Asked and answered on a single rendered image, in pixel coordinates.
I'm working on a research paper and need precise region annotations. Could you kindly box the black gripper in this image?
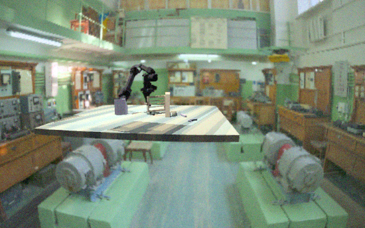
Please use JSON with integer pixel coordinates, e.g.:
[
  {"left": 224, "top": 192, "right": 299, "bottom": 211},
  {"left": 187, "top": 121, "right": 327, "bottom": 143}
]
[{"left": 141, "top": 82, "right": 155, "bottom": 99}]

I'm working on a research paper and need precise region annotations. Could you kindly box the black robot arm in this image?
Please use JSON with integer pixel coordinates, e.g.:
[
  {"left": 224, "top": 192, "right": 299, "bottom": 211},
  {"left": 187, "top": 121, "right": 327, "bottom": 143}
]
[{"left": 118, "top": 64, "right": 158, "bottom": 102}]

